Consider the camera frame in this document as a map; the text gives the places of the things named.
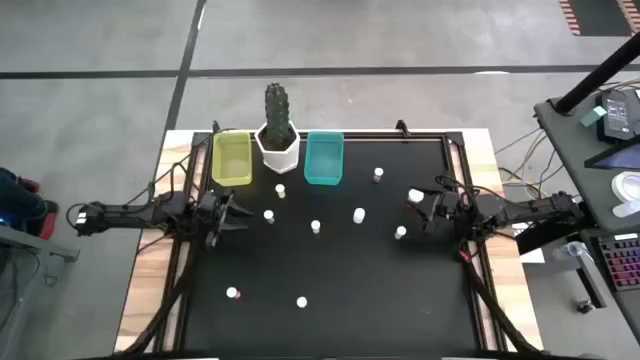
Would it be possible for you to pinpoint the tablet with purple screen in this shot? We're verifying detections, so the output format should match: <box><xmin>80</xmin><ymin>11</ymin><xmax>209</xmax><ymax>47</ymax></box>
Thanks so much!
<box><xmin>583</xmin><ymin>137</ymin><xmax>640</xmax><ymax>171</ymax></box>

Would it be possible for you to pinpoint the black round pole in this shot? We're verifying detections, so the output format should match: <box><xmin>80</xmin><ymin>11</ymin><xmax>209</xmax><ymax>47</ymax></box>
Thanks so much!
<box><xmin>553</xmin><ymin>33</ymin><xmax>640</xmax><ymax>115</ymax></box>

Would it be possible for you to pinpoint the grey metal table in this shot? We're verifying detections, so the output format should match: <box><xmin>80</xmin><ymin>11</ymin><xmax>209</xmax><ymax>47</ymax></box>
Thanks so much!
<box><xmin>0</xmin><ymin>223</ymin><xmax>81</xmax><ymax>360</ymax></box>

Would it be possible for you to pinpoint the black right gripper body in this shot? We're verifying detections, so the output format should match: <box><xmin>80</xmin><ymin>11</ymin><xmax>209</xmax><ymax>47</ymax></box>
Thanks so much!
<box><xmin>423</xmin><ymin>195</ymin><xmax>462</xmax><ymax>235</ymax></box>

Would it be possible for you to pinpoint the dark grey keyboard desk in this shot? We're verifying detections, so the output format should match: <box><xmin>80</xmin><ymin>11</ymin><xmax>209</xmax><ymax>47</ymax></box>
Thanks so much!
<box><xmin>579</xmin><ymin>227</ymin><xmax>640</xmax><ymax>360</ymax></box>

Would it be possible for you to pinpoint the yellow translucent plastic bin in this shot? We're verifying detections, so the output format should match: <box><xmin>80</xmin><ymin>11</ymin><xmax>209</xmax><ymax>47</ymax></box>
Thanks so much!
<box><xmin>211</xmin><ymin>130</ymin><xmax>254</xmax><ymax>188</ymax></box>

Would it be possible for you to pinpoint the small teal box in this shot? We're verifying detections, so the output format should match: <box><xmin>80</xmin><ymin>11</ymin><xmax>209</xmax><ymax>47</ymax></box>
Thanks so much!
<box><xmin>579</xmin><ymin>105</ymin><xmax>608</xmax><ymax>128</ymax></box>

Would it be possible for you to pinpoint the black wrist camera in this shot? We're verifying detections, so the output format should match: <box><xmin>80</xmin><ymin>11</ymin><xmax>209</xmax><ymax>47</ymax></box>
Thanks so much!
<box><xmin>435</xmin><ymin>192</ymin><xmax>460</xmax><ymax>219</ymax></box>
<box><xmin>198</xmin><ymin>193</ymin><xmax>221</xmax><ymax>217</ymax></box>

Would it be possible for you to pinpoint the grey metal desk bracket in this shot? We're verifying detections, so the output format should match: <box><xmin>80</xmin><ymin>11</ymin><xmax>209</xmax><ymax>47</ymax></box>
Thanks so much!
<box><xmin>574</xmin><ymin>249</ymin><xmax>609</xmax><ymax>309</ymax></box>

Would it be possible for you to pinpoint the small white object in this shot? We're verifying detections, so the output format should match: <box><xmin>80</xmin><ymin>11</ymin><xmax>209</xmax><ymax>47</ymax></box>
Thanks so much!
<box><xmin>612</xmin><ymin>199</ymin><xmax>640</xmax><ymax>219</ymax></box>

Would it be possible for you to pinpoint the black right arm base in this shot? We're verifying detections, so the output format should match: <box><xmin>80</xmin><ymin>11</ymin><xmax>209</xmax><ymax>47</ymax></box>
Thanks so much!
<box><xmin>514</xmin><ymin>219</ymin><xmax>584</xmax><ymax>256</ymax></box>

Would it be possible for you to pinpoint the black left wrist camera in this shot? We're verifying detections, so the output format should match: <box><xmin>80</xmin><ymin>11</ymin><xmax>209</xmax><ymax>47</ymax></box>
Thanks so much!
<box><xmin>198</xmin><ymin>193</ymin><xmax>221</xmax><ymax>217</ymax></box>

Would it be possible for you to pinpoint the backlit black keyboard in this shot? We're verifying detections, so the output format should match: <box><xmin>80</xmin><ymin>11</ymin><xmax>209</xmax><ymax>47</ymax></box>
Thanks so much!
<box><xmin>597</xmin><ymin>233</ymin><xmax>640</xmax><ymax>292</ymax></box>

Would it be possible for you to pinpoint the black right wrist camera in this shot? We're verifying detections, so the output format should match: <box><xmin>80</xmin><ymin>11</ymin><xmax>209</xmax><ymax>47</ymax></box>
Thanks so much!
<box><xmin>435</xmin><ymin>192</ymin><xmax>460</xmax><ymax>219</ymax></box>

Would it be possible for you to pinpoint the green cactus plant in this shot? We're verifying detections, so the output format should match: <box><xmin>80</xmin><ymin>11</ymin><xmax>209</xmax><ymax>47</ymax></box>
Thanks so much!
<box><xmin>263</xmin><ymin>81</ymin><xmax>292</xmax><ymax>147</ymax></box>

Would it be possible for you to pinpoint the clear plastic water bottle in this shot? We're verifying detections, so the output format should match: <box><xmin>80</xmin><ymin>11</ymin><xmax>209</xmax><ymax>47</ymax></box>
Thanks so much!
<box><xmin>551</xmin><ymin>241</ymin><xmax>590</xmax><ymax>262</ymax></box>

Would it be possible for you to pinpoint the white paper sheet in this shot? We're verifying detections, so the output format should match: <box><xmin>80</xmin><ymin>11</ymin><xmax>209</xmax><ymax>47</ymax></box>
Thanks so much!
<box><xmin>519</xmin><ymin>247</ymin><xmax>546</xmax><ymax>265</ymax></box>

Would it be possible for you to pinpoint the black floor mat striped border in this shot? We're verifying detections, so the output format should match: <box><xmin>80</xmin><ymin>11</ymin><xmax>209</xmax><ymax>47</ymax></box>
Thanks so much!
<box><xmin>558</xmin><ymin>0</ymin><xmax>640</xmax><ymax>37</ymax></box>

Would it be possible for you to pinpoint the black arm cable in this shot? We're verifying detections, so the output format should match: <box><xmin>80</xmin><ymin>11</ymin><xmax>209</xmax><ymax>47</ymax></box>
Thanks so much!
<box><xmin>433</xmin><ymin>173</ymin><xmax>506</xmax><ymax>201</ymax></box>
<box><xmin>127</xmin><ymin>134</ymin><xmax>216</xmax><ymax>206</ymax></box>

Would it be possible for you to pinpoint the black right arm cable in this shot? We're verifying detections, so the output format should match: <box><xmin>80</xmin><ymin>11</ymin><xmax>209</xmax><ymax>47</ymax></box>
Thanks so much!
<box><xmin>433</xmin><ymin>173</ymin><xmax>506</xmax><ymax>201</ymax></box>

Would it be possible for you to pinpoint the black electronic device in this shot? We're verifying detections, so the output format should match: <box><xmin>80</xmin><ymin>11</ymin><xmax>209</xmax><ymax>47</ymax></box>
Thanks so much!
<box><xmin>601</xmin><ymin>88</ymin><xmax>640</xmax><ymax>143</ymax></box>

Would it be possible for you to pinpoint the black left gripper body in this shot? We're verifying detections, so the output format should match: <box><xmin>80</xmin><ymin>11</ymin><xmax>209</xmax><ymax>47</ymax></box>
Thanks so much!
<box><xmin>197</xmin><ymin>192</ymin><xmax>233</xmax><ymax>250</ymax></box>

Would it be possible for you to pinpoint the black sleeved cable bundle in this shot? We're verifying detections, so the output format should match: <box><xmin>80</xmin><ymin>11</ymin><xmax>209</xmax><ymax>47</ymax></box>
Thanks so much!
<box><xmin>457</xmin><ymin>249</ymin><xmax>539</xmax><ymax>356</ymax></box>
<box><xmin>117</xmin><ymin>244</ymin><xmax>196</xmax><ymax>356</ymax></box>

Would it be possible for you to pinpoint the grey floor cable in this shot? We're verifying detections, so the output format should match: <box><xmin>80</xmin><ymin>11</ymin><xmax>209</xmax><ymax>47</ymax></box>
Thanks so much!
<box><xmin>494</xmin><ymin>127</ymin><xmax>564</xmax><ymax>189</ymax></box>

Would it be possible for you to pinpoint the grey side desk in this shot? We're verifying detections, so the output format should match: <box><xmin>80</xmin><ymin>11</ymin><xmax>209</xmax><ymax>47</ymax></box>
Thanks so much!
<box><xmin>533</xmin><ymin>74</ymin><xmax>640</xmax><ymax>236</ymax></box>

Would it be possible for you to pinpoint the teal translucent plastic bin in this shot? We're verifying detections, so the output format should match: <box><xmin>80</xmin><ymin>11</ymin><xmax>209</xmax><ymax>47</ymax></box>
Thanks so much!
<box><xmin>303</xmin><ymin>130</ymin><xmax>346</xmax><ymax>187</ymax></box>

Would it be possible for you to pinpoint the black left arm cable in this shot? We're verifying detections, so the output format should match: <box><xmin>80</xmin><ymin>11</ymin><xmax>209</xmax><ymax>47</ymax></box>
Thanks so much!
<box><xmin>127</xmin><ymin>134</ymin><xmax>216</xmax><ymax>206</ymax></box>

